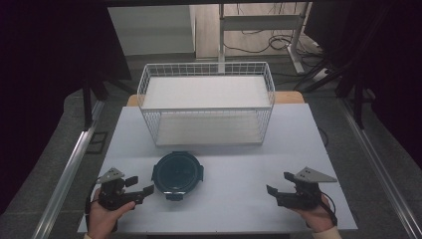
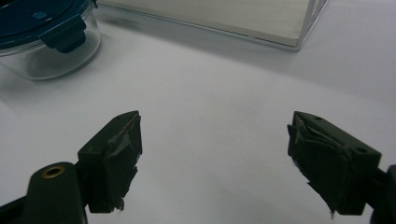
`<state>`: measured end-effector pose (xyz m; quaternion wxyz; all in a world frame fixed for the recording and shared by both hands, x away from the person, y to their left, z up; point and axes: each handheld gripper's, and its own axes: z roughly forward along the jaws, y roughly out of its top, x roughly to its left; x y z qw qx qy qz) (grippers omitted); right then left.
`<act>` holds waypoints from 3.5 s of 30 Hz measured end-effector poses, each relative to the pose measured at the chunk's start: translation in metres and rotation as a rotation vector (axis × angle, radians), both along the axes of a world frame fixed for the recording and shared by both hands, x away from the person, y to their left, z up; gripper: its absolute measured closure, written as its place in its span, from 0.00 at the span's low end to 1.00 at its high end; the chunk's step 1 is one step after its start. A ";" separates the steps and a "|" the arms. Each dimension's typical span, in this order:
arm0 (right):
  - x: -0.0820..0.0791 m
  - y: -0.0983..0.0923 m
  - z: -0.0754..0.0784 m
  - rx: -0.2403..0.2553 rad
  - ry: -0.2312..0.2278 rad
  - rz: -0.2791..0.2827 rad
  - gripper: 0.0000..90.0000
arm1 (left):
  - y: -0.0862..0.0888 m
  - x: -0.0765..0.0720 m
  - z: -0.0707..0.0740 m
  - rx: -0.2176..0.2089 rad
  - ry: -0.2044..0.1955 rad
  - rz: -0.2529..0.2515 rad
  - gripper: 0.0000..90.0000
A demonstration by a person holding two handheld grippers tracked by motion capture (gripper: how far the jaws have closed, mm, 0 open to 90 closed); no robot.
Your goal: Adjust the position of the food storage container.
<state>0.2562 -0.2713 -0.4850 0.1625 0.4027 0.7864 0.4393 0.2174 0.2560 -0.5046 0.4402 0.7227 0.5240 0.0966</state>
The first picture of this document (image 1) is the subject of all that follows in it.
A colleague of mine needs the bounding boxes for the thin black cable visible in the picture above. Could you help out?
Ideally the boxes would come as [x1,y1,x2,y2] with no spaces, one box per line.
[317,126,329,148]

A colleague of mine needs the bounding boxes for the white wire basket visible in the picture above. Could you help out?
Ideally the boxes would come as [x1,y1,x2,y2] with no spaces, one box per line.
[136,61,276,147]

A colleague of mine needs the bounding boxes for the white cabinet panel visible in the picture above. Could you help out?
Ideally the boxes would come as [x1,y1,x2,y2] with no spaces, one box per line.
[106,4,197,57]

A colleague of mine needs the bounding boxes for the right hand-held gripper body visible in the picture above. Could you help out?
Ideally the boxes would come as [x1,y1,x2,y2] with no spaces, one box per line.
[277,166,338,211]

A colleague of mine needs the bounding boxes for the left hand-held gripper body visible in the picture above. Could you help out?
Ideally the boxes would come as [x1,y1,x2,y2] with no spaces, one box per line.
[96,166,145,212]

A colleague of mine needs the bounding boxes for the black metal stand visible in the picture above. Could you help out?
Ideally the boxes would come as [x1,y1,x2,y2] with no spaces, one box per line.
[300,49,376,130]
[81,71,133,131]

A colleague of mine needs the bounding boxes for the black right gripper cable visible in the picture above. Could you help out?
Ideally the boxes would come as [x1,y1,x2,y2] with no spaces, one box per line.
[319,193,338,228]

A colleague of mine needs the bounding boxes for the aluminium rail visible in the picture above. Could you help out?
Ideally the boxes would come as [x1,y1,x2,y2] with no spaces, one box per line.
[31,100,106,239]
[337,99,422,239]

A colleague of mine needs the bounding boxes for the white metal desk frame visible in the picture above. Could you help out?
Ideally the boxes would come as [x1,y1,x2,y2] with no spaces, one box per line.
[217,2,314,75]

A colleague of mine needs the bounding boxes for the black curtain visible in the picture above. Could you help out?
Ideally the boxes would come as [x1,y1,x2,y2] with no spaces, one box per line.
[0,0,132,215]
[303,0,422,160]

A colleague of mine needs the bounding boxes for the person's right hand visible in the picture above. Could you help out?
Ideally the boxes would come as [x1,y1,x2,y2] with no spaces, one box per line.
[291,194,336,234]

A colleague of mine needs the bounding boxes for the person's left hand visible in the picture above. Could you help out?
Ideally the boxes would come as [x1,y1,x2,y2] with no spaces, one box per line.
[87,188,137,239]

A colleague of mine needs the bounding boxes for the dark teal round lid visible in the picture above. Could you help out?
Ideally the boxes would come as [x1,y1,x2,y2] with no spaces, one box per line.
[151,150,205,202]

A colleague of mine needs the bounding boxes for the black floor cables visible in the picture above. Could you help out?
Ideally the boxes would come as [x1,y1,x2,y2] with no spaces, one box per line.
[222,29,324,59]

